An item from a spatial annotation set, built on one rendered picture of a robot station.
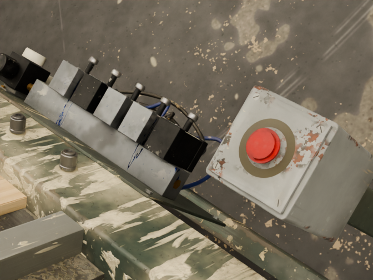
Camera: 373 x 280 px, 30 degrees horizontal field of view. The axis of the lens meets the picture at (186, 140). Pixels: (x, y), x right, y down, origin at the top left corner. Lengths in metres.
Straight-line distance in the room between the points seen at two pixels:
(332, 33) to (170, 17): 0.53
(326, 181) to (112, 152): 0.45
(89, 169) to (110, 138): 0.12
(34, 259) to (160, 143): 0.28
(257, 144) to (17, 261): 0.33
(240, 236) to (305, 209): 0.84
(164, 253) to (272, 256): 0.71
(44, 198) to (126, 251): 0.17
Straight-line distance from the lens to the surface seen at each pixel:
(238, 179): 0.78
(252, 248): 1.60
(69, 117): 1.22
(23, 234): 0.91
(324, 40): 1.88
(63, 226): 0.92
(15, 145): 1.08
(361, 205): 1.00
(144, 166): 1.09
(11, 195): 1.02
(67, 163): 1.01
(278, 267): 1.57
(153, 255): 0.88
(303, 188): 0.75
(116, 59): 2.21
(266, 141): 0.76
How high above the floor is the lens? 1.61
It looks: 55 degrees down
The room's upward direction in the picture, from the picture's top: 62 degrees counter-clockwise
